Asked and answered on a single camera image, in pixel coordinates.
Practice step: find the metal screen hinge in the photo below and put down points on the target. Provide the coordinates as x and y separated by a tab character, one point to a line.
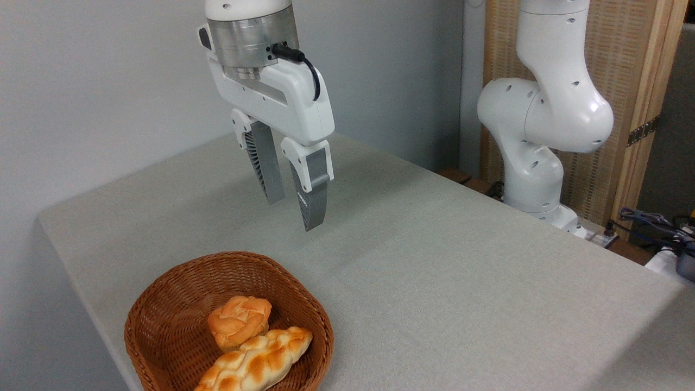
643	131

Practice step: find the brown wooden screen foot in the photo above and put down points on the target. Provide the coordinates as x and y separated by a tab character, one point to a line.
455	175

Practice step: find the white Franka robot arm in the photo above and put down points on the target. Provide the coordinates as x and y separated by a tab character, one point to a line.
559	108

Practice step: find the round bread roll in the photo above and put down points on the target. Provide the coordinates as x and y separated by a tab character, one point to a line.
239	320

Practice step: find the wooden woven folding screen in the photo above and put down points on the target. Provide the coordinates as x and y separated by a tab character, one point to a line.
624	60

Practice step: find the brown wicker basket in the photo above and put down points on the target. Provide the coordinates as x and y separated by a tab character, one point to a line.
174	320

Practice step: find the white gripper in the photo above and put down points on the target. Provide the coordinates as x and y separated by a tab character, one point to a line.
293	106

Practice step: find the long braided bread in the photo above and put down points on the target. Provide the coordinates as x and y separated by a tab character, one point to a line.
260	361

